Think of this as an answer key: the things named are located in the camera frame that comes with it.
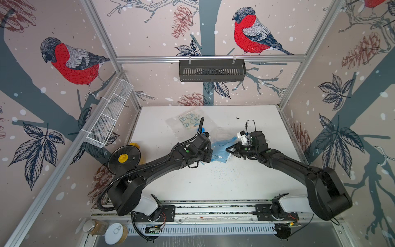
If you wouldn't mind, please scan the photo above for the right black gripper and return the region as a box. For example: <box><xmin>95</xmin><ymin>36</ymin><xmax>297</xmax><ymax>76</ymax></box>
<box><xmin>226</xmin><ymin>141</ymin><xmax>259</xmax><ymax>159</ymax></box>

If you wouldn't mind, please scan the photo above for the clear vacuum bag blue zipper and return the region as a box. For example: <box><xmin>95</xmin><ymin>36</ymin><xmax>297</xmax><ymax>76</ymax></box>
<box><xmin>165</xmin><ymin>107</ymin><xmax>236</xmax><ymax>144</ymax></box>

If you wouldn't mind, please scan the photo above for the cream towel blue bunny print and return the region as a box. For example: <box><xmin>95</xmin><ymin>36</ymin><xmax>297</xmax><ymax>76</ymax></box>
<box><xmin>178</xmin><ymin>111</ymin><xmax>201</xmax><ymax>129</ymax></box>

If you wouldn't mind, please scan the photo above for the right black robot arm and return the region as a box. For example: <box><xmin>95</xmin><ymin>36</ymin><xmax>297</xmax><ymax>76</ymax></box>
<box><xmin>226</xmin><ymin>131</ymin><xmax>353</xmax><ymax>221</ymax></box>

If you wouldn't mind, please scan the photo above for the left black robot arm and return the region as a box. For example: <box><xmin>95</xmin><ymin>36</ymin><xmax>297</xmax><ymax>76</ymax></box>
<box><xmin>96</xmin><ymin>132</ymin><xmax>213</xmax><ymax>221</ymax></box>

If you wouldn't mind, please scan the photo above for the yellow pot black lid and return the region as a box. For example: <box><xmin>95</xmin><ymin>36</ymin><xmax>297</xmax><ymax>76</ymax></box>
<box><xmin>106</xmin><ymin>143</ymin><xmax>142</xmax><ymax>175</ymax></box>

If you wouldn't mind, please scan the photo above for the glass jar with metal lid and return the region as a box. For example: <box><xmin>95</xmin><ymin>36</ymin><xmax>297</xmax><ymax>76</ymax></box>
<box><xmin>82</xmin><ymin>219</ymin><xmax>110</xmax><ymax>236</ymax></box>

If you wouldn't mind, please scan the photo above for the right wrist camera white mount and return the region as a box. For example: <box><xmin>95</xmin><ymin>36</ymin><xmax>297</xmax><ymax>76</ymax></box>
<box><xmin>237</xmin><ymin>131</ymin><xmax>249</xmax><ymax>146</ymax></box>

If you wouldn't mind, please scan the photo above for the black corrugated cable conduit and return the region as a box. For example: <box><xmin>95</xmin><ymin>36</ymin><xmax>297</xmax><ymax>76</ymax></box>
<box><xmin>96</xmin><ymin>116</ymin><xmax>206</xmax><ymax>213</ymax></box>

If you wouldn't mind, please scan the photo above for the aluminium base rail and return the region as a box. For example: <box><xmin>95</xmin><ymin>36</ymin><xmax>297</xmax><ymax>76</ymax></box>
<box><xmin>92</xmin><ymin>200</ymin><xmax>345</xmax><ymax>239</ymax></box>

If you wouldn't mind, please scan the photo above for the black hanging wire basket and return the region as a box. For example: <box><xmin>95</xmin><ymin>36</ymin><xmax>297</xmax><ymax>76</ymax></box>
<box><xmin>179</xmin><ymin>59</ymin><xmax>246</xmax><ymax>82</ymax></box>

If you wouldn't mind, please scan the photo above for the white mesh wall shelf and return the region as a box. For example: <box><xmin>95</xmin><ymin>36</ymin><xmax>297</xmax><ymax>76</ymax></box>
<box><xmin>85</xmin><ymin>79</ymin><xmax>133</xmax><ymax>148</ymax></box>

